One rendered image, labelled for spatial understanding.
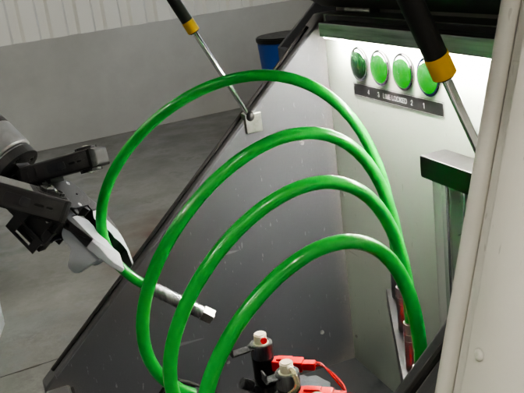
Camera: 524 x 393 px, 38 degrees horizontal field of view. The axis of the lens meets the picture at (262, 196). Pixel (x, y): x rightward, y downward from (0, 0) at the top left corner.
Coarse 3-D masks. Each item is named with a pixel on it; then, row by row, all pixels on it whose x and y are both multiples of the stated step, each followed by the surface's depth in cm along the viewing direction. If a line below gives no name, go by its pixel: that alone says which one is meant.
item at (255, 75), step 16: (208, 80) 92; (224, 80) 91; (240, 80) 91; (256, 80) 92; (272, 80) 92; (288, 80) 91; (304, 80) 91; (192, 96) 92; (320, 96) 92; (336, 96) 92; (160, 112) 93; (352, 112) 93; (144, 128) 93; (352, 128) 93; (128, 144) 94; (368, 144) 94; (112, 176) 95; (384, 176) 95; (96, 208) 97; (96, 224) 98; (128, 272) 100
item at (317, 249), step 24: (336, 240) 66; (360, 240) 67; (288, 264) 65; (384, 264) 69; (264, 288) 64; (408, 288) 70; (240, 312) 64; (408, 312) 71; (216, 360) 64; (216, 384) 65
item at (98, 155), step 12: (60, 156) 97; (72, 156) 96; (84, 156) 96; (96, 156) 96; (24, 168) 99; (36, 168) 98; (48, 168) 98; (60, 168) 97; (72, 168) 97; (84, 168) 96; (96, 168) 97; (24, 180) 99; (36, 180) 98
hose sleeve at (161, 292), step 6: (156, 288) 100; (162, 288) 100; (156, 294) 100; (162, 294) 100; (168, 294) 100; (174, 294) 101; (162, 300) 101; (168, 300) 100; (174, 300) 100; (198, 306) 101; (192, 312) 101; (198, 312) 101
